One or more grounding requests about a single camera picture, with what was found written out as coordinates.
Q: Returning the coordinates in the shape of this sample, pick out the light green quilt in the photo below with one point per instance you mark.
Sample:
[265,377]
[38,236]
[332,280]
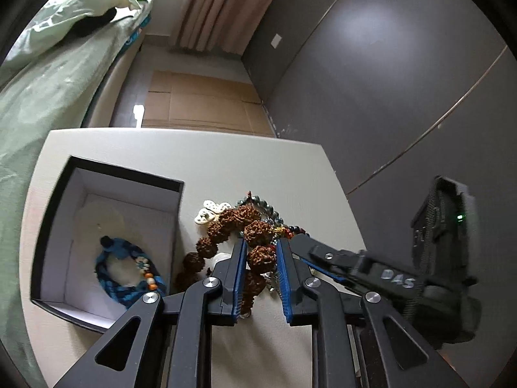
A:
[60,12]

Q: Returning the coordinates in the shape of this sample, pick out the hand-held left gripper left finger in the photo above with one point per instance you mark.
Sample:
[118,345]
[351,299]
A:
[241,275]

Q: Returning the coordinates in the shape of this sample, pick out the black cloth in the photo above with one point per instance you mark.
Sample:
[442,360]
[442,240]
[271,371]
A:
[91,24]

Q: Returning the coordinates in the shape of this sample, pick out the flat cardboard sheet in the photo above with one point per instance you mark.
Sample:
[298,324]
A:
[202,101]

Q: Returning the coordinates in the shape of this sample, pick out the black jewelry box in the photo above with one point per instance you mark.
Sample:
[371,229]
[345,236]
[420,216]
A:
[52,250]

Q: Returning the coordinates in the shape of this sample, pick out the small white plug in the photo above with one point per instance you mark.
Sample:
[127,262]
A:
[138,113]

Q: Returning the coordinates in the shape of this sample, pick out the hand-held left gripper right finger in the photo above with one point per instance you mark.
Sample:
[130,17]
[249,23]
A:
[282,279]

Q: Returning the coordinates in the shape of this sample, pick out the white wall socket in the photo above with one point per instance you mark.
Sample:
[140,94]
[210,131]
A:
[276,40]

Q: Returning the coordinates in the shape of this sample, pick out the pink curtain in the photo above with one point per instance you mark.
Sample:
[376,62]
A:
[218,8]

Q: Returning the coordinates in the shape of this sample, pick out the bed with green sheet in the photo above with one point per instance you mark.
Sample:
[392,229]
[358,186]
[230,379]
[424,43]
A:
[36,129]

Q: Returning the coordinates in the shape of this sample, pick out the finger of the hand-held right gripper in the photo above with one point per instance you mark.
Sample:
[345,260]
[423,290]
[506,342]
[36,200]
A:
[329,256]
[321,270]

